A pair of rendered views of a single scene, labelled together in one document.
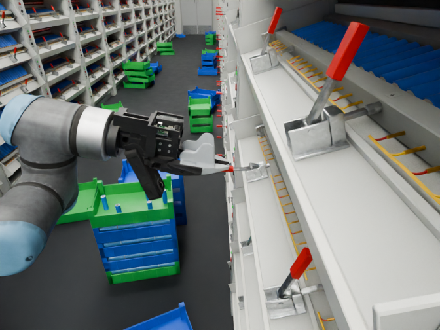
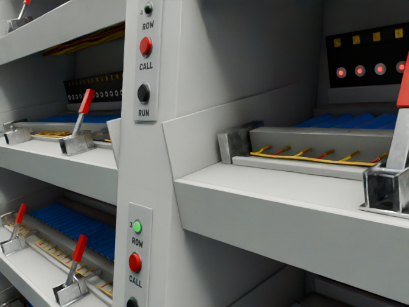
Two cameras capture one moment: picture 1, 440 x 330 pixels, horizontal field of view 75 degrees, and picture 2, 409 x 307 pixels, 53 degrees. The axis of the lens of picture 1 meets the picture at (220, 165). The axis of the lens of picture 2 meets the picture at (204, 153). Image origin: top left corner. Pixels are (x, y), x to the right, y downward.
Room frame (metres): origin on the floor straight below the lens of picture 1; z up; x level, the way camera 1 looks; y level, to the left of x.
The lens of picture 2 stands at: (-0.34, 0.15, 0.78)
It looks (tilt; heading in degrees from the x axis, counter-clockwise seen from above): 2 degrees down; 320
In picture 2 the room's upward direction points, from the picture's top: 3 degrees clockwise
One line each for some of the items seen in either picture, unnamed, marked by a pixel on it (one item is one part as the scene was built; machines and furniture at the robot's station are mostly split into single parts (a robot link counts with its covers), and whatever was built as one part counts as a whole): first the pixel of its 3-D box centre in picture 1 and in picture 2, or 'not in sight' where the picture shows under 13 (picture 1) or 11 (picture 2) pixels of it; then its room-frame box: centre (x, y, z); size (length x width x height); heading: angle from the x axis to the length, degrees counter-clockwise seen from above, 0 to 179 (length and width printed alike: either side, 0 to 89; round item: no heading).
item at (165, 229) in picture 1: (137, 214); not in sight; (0.91, 0.34, 0.28); 0.30 x 0.20 x 0.08; 100
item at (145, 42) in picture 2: not in sight; (148, 46); (-0.01, -0.05, 0.86); 0.02 x 0.01 x 0.02; 1
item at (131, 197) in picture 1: (134, 198); not in sight; (0.91, 0.34, 0.36); 0.30 x 0.20 x 0.08; 100
